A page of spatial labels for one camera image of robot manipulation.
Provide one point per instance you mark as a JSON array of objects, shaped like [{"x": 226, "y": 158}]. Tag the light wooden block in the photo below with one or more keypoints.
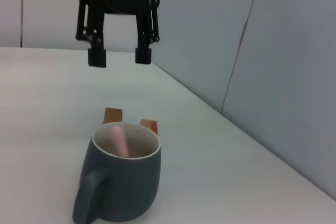
[{"x": 150, "y": 125}]

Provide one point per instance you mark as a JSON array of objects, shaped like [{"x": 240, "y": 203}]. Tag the dark grey ceramic cup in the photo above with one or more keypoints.
[{"x": 123, "y": 182}]

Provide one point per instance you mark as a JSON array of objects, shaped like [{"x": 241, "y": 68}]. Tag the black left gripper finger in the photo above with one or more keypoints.
[
  {"x": 97, "y": 57},
  {"x": 144, "y": 55}
]

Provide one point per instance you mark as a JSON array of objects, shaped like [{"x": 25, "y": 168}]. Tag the dark brown wooden block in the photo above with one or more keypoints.
[{"x": 113, "y": 115}]

